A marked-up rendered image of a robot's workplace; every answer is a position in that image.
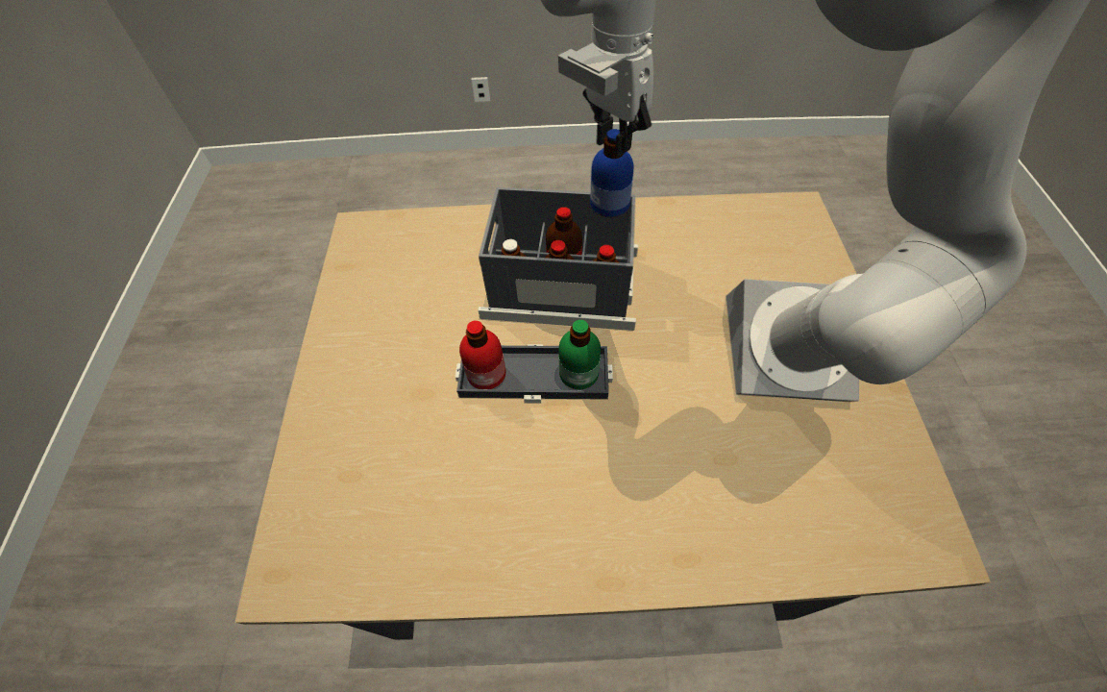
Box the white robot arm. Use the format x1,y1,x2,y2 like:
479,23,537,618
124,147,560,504
541,0,1092,392

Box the blue bottle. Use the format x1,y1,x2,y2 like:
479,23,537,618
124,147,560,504
590,130,634,217

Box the brown bottle with red cap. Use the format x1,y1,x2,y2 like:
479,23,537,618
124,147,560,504
545,240,575,260
546,208,582,255
593,245,618,262

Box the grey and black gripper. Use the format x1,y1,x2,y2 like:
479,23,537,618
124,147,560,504
583,44,653,157

